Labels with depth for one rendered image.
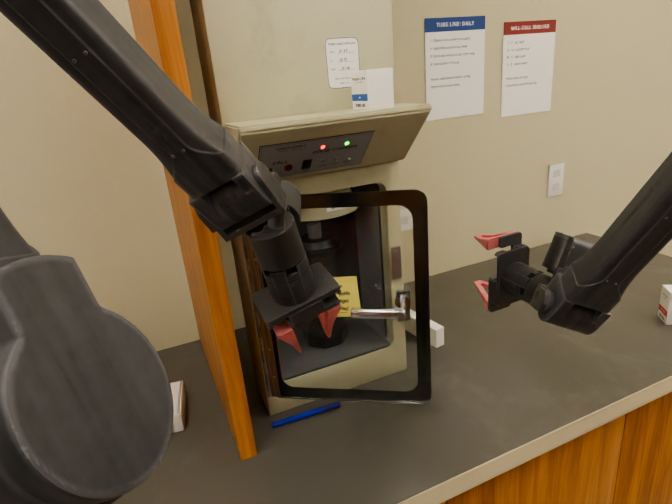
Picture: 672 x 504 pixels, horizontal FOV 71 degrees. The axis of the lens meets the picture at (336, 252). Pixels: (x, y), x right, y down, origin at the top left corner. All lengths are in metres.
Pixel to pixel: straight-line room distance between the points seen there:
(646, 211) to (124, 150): 1.03
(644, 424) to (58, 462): 1.19
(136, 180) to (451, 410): 0.87
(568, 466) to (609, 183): 1.24
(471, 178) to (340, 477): 1.05
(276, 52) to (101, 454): 0.70
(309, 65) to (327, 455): 0.67
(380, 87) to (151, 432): 0.66
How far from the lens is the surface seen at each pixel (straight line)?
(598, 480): 1.25
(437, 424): 0.95
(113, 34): 0.44
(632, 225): 0.65
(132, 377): 0.23
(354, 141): 0.78
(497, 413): 0.99
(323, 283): 0.60
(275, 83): 0.82
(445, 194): 1.54
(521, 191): 1.75
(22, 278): 0.21
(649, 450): 1.35
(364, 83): 0.79
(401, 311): 0.76
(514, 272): 0.84
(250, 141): 0.70
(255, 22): 0.82
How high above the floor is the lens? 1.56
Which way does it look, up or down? 20 degrees down
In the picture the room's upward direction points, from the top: 5 degrees counter-clockwise
